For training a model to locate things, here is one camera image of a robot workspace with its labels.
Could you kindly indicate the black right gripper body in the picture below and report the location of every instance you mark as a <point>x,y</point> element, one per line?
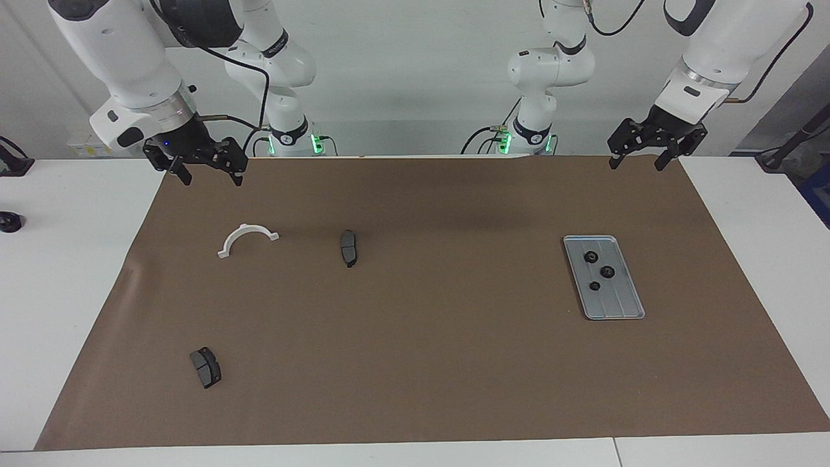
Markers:
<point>194,148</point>

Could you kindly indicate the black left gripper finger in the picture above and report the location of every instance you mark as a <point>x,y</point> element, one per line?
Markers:
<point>663,162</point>
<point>614,161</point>

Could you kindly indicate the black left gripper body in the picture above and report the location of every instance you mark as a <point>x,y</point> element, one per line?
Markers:
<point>655,133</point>

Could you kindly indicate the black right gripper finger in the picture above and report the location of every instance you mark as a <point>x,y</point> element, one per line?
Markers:
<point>183,174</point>
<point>237,176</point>

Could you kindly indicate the large black bearing gear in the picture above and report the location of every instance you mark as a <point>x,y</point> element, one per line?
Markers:
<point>591,257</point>
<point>607,270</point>

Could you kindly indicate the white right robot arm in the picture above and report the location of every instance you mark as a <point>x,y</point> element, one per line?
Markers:
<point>130,58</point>

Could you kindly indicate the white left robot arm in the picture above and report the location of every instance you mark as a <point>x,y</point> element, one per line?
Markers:
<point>551,65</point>

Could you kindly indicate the silver metal tray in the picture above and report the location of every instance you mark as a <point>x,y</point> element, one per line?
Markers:
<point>616,301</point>

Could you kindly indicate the black stand pole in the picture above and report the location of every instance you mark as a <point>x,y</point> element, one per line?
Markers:
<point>794,139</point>

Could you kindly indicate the long dark grey brake pad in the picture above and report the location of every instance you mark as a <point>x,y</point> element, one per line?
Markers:
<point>349,248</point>

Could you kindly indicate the blue box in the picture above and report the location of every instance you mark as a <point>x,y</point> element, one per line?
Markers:
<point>818,198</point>

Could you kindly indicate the black table clamp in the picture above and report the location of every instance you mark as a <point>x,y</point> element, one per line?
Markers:
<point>13,165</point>

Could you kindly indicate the black round knob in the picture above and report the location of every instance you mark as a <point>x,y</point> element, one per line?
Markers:
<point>9,222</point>

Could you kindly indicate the split dark grey brake pad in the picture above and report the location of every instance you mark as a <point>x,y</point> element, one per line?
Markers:
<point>206,368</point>

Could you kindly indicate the brown table mat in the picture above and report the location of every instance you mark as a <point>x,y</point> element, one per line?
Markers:
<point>421,363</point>

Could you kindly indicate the white wall socket box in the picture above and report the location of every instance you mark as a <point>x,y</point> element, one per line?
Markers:
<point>91,148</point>

